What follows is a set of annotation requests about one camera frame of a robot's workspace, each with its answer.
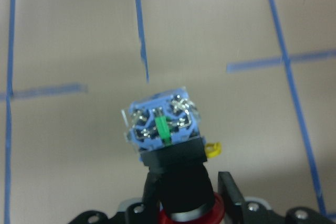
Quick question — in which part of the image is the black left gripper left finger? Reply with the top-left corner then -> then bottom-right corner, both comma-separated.
125,173 -> 160,223

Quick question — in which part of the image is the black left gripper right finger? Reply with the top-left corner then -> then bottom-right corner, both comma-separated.
217,171 -> 271,224

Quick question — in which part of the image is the red emergency stop button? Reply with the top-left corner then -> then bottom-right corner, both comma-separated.
121,87 -> 225,223

